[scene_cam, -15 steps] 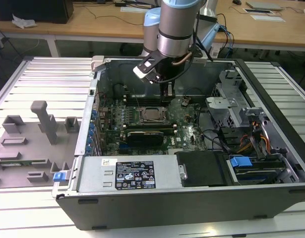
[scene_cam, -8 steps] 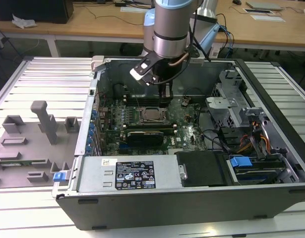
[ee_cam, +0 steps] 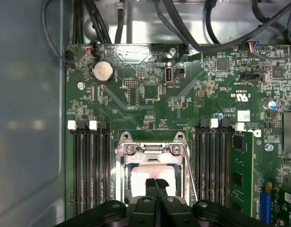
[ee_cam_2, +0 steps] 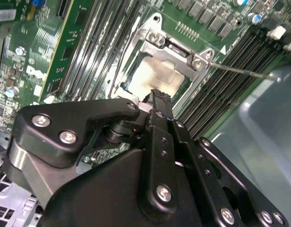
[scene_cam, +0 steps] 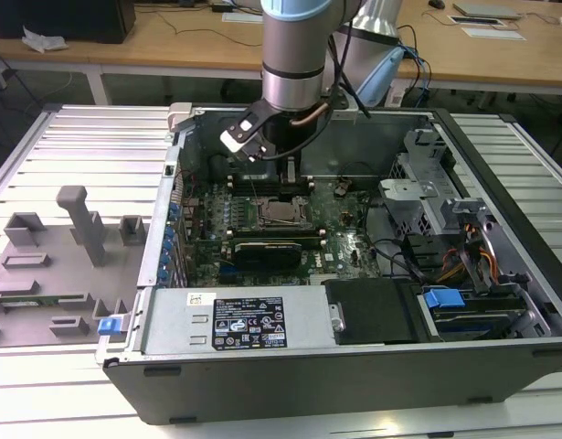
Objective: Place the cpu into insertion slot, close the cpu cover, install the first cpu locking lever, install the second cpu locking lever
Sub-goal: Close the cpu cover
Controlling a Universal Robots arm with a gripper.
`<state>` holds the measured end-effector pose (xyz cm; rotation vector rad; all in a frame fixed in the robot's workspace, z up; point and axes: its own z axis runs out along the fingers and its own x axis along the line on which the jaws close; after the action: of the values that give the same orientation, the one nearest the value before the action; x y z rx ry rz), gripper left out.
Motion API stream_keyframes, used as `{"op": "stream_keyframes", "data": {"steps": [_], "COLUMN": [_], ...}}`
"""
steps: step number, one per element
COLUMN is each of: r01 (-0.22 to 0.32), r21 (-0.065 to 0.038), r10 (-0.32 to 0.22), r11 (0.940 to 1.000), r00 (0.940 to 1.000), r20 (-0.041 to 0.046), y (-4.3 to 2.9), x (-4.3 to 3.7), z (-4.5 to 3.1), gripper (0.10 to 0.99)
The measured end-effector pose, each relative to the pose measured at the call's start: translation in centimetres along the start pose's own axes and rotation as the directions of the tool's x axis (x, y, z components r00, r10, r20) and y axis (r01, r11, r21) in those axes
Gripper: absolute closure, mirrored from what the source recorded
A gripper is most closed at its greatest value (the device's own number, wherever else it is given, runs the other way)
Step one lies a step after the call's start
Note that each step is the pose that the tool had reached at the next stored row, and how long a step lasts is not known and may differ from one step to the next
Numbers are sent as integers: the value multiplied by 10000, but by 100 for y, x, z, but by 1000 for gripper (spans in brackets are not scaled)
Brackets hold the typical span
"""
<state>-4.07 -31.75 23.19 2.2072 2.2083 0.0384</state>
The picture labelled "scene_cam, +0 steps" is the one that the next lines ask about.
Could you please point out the silver CPU green edge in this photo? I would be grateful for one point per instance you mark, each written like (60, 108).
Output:
(283, 211)

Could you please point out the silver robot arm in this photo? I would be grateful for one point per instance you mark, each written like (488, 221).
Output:
(292, 59)

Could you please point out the RAM slot white latches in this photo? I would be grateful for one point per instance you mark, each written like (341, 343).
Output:
(262, 185)
(262, 178)

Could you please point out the CPU socket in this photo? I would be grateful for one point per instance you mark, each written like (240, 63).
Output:
(308, 224)

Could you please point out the blue slot retainer clip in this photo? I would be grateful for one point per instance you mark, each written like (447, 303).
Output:
(162, 274)
(164, 261)
(170, 234)
(167, 247)
(174, 211)

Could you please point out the black plastic drive cover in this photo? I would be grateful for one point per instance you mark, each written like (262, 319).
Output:
(372, 311)

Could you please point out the grey plastic case latch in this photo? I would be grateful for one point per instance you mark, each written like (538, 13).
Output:
(182, 114)

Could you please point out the pale blue teach pendant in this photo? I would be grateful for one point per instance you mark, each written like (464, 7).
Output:
(381, 78)

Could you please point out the black graphics card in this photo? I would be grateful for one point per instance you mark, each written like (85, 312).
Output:
(267, 256)

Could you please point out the green motherboard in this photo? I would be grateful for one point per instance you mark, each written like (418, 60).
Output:
(344, 247)

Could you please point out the metal drive cage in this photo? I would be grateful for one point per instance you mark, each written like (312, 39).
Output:
(408, 192)

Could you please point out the black power adapter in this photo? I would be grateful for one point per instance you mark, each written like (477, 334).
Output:
(223, 8)

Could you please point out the wooden office desk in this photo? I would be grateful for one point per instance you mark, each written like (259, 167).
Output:
(490, 59)
(171, 46)

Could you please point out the black rating label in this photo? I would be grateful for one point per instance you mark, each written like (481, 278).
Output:
(246, 324)

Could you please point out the black computer mouse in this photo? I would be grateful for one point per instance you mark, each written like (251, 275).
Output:
(437, 3)

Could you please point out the silver power supply unit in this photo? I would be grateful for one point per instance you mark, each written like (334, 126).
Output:
(171, 320)

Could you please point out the hard disk in blue carrier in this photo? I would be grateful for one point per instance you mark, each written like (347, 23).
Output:
(442, 302)

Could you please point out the grey laptop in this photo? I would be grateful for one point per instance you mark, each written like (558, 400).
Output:
(486, 10)

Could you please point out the black computer box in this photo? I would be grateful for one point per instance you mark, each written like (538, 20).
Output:
(61, 20)

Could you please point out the open PC case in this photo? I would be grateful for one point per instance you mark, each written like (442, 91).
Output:
(308, 388)

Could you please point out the white crumpled cloth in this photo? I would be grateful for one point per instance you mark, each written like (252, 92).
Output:
(45, 40)

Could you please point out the blue plastic release tab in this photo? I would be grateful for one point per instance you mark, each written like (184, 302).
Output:
(108, 327)

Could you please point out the grey parts rack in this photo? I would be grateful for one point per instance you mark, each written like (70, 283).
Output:
(56, 274)

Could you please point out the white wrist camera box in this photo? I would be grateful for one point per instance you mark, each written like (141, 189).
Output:
(244, 137)

